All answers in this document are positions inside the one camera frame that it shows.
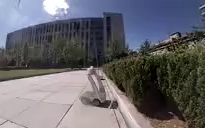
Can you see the large curved glass building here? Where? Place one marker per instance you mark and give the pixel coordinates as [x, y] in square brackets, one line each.
[90, 33]

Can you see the row of trees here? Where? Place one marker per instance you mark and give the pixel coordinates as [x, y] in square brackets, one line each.
[56, 53]

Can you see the pale stone kerb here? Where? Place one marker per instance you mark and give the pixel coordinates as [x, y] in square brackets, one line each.
[123, 103]

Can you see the grass lawn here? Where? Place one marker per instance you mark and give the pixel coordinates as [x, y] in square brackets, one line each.
[20, 73]

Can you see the low stone-edged building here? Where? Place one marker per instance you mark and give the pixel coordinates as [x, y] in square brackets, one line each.
[176, 39]

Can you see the pale stone slab pavement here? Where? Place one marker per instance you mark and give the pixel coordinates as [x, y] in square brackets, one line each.
[40, 100]

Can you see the green hedge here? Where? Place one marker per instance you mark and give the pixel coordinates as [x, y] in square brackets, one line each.
[176, 73]

